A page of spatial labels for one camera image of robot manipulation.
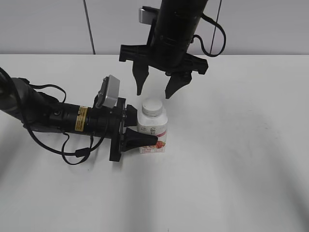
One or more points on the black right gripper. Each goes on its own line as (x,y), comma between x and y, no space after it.
(173,60)

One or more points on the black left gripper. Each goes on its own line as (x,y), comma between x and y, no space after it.
(108,123)

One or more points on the white yili changqing yogurt bottle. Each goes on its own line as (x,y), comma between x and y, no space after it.
(157,126)

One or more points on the white plastic bottle cap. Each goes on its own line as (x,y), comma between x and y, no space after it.
(152,107)

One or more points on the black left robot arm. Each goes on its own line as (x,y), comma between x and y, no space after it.
(40,112)

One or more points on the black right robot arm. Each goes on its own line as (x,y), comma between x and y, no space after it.
(172,30)

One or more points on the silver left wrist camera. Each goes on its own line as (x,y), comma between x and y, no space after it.
(109,92)

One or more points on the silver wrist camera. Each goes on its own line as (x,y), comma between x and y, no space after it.
(147,15)
(109,92)

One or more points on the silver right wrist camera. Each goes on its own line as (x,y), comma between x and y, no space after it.
(147,15)

